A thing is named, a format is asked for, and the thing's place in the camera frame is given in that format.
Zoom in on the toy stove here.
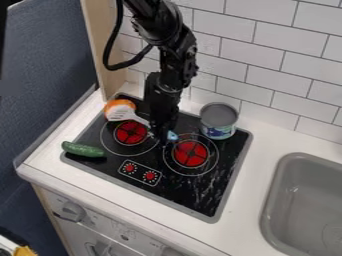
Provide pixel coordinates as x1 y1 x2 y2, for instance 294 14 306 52
58 92 256 225

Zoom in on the toy sink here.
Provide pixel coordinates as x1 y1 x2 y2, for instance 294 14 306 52
259 152 342 256

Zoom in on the silver can with blue label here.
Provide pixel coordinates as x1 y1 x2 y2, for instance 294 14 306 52
197 102 241 141

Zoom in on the white spatula with orange handle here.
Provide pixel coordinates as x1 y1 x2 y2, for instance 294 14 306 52
102 98 153 128

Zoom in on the green toy cucumber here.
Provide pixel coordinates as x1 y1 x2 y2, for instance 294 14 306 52
60 140 109 159

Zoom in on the beige wooden board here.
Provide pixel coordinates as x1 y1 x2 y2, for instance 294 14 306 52
78 0 131 102

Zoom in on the black cable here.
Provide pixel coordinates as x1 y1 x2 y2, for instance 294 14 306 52
101 0 155 72

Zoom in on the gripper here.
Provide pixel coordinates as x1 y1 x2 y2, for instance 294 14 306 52
141 71 185 142

